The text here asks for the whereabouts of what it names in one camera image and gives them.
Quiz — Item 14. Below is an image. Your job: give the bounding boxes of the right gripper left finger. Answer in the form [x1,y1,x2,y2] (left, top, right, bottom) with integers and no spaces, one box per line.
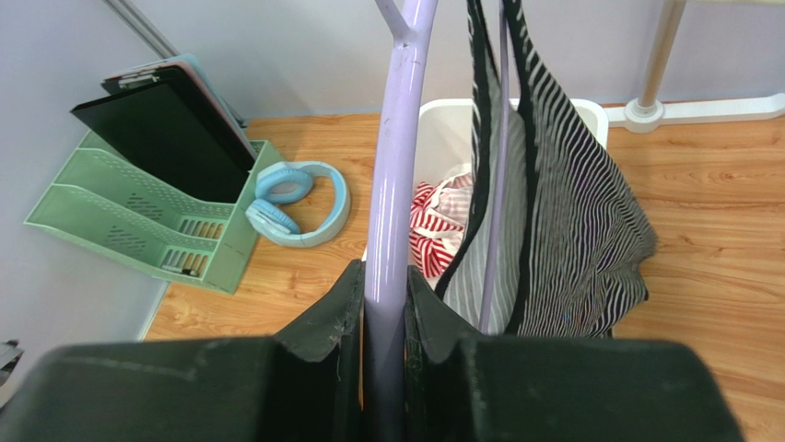
[1,260,365,441]

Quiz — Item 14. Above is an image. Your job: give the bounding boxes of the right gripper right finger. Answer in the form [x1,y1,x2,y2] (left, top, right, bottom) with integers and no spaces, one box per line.
[404,266,743,441]

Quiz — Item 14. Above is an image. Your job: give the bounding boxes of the lavender hanger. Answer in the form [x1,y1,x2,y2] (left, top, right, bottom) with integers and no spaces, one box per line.
[363,1,474,441]

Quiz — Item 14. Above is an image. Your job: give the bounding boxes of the black white striped tank top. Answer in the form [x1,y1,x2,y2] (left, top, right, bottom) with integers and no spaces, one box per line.
[435,1,657,338]

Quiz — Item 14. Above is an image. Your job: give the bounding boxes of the red white striped tank top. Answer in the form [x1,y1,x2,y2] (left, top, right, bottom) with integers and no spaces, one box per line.
[408,172,474,278]

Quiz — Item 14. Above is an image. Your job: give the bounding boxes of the green file organizer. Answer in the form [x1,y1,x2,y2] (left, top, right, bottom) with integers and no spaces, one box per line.
[25,132,283,294]

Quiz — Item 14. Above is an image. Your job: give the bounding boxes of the blue headphones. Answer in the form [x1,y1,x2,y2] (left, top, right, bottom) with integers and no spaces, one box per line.
[245,161,352,248]

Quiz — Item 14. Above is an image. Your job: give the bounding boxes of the white plastic basket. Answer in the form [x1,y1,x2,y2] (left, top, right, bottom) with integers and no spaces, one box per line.
[411,99,610,197]

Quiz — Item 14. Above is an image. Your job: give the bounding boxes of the black clipboard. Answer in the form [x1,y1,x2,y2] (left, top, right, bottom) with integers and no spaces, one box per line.
[70,53,257,203]

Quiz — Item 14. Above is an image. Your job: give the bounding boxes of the metal clothes rack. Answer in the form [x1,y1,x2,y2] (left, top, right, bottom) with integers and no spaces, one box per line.
[606,1,784,134]

